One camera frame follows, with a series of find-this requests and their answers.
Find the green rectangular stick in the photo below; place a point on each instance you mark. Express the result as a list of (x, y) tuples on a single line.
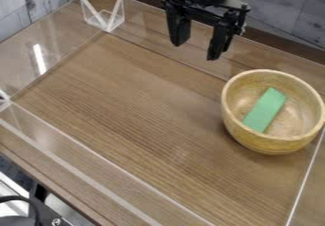
[(266, 110)]

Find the black table leg bracket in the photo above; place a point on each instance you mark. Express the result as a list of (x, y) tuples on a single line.
[(50, 218)]

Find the wooden bowl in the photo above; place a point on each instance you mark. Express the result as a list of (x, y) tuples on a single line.
[(299, 121)]

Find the clear acrylic corner bracket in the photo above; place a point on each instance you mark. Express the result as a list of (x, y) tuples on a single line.
[(108, 20)]

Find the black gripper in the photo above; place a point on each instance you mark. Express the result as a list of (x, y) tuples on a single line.
[(228, 10)]

